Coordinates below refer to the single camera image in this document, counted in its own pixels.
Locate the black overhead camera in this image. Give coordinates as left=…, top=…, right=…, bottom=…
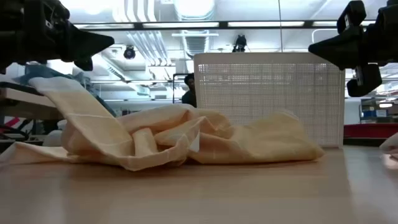
left=231, top=34, right=249, bottom=53

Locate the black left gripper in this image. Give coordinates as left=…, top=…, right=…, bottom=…
left=0, top=0, right=115, bottom=75

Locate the white striped towel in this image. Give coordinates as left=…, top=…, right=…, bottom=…
left=379, top=132, right=398, bottom=154

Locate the red black tool case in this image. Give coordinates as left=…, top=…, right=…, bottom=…
left=343, top=123, right=398, bottom=140

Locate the blue grey fabric cover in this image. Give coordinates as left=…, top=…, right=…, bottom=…
left=14, top=63, right=118, bottom=118

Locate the silver ventilation duct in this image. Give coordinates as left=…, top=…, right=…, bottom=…
left=172, top=0, right=218, bottom=58

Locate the person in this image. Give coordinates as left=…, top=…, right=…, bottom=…
left=181, top=73, right=197, bottom=108

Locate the wooden workbench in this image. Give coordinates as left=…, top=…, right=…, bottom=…
left=0, top=81, right=65, bottom=121

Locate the thin grey hanging cable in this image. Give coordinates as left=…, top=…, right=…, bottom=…
left=277, top=0, right=283, bottom=53

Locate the orange towel with white grid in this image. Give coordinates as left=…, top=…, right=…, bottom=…
left=0, top=76, right=326, bottom=172

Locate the shelf with blue boxes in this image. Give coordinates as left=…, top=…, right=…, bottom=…
left=359, top=96, right=398, bottom=124

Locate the black ceiling spotlight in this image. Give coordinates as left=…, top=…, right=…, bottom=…
left=123, top=45, right=137, bottom=60

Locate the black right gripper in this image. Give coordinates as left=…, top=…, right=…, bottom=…
left=308, top=0, right=398, bottom=97

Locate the white perforated plastic basket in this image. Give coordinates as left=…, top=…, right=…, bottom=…
left=193, top=52, right=346, bottom=149

